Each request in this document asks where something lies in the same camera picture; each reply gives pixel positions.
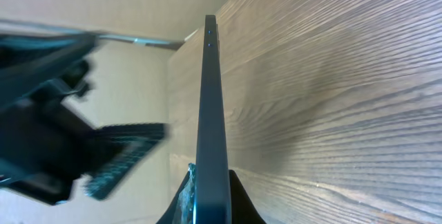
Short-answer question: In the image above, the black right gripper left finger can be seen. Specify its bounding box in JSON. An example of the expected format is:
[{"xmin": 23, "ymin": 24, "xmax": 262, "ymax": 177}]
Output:
[{"xmin": 157, "ymin": 163, "xmax": 196, "ymax": 224}]

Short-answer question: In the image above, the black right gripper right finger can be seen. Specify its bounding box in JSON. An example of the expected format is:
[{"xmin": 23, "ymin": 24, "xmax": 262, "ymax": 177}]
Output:
[{"xmin": 229, "ymin": 169, "xmax": 266, "ymax": 224}]

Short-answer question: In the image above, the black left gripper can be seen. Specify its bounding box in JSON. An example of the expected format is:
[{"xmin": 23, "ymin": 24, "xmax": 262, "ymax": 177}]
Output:
[{"xmin": 1, "ymin": 34, "xmax": 166, "ymax": 205}]

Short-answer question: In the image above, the dark blue smartphone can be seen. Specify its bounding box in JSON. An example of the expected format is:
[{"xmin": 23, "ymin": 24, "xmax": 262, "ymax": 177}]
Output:
[{"xmin": 193, "ymin": 15, "xmax": 231, "ymax": 224}]

